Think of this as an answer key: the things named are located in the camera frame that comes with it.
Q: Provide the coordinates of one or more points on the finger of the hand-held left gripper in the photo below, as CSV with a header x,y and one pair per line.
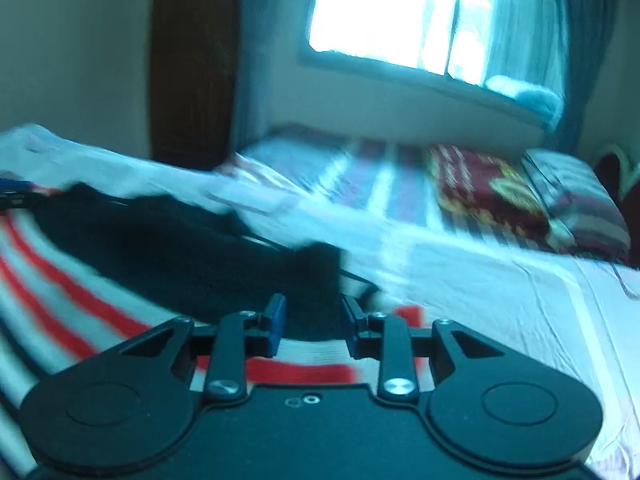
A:
x,y
14,198

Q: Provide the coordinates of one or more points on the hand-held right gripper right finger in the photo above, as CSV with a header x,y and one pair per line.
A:
x,y
350,331

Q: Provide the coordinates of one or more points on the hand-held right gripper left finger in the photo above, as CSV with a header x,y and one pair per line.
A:
x,y
275,322

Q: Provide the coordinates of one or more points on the striped dinosaur sweater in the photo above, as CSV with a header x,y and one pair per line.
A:
x,y
150,255

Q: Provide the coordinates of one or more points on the striped folded blanket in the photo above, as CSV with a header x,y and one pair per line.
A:
x,y
340,175

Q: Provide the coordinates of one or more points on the red printed pillow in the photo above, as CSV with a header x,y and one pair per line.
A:
x,y
480,190

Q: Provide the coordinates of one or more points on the dark wooden door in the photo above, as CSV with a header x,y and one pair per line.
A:
x,y
192,60

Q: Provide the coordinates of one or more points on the striped pillow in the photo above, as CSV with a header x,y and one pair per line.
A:
x,y
575,195

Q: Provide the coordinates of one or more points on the blue curtain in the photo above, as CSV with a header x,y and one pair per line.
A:
x,y
260,60
585,50

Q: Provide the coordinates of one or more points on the blue bundle on windowsill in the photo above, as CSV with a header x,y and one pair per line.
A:
x,y
525,97

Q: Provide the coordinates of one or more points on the red scalloped headboard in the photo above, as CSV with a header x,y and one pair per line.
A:
x,y
615,170

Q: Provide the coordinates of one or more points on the window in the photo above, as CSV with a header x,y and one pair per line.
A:
x,y
390,15

